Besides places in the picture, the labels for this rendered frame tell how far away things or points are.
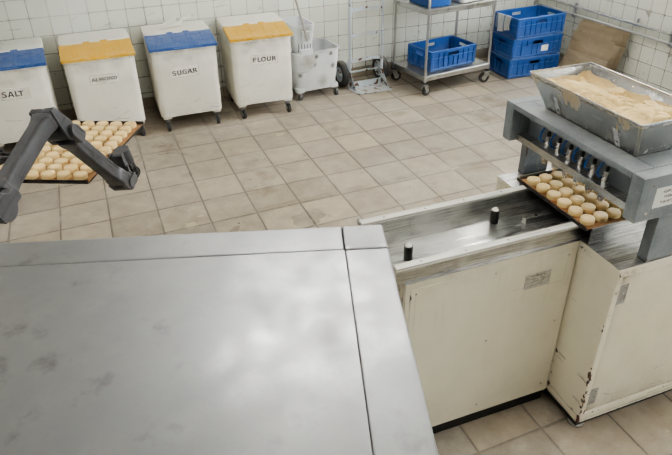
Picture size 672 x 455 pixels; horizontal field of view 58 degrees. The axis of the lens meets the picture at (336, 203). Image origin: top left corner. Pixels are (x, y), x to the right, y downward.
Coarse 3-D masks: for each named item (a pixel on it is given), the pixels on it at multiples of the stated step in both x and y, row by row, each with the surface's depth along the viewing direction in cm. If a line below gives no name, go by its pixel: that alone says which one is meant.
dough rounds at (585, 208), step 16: (544, 176) 238; (560, 176) 238; (544, 192) 230; (560, 192) 228; (576, 192) 228; (592, 192) 230; (560, 208) 220; (576, 208) 216; (592, 208) 216; (608, 208) 216; (592, 224) 210
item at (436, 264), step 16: (560, 224) 212; (496, 240) 204; (512, 240) 203; (528, 240) 205; (544, 240) 208; (560, 240) 211; (432, 256) 196; (448, 256) 196; (464, 256) 198; (480, 256) 201; (496, 256) 204; (400, 272) 191; (416, 272) 194; (432, 272) 196
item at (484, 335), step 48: (432, 240) 215; (480, 240) 214; (576, 240) 213; (432, 288) 198; (480, 288) 207; (528, 288) 216; (432, 336) 210; (480, 336) 220; (528, 336) 230; (432, 384) 223; (480, 384) 234; (528, 384) 246
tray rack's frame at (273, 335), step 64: (0, 256) 41; (64, 256) 41; (128, 256) 41; (192, 256) 40; (256, 256) 40; (320, 256) 40; (384, 256) 40; (0, 320) 35; (64, 320) 35; (128, 320) 35; (192, 320) 35; (256, 320) 35; (320, 320) 35; (384, 320) 35; (0, 384) 31; (64, 384) 31; (128, 384) 31; (192, 384) 31; (256, 384) 31; (320, 384) 31; (384, 384) 31; (0, 448) 28; (64, 448) 28; (128, 448) 28; (192, 448) 28; (256, 448) 27; (320, 448) 27; (384, 448) 27
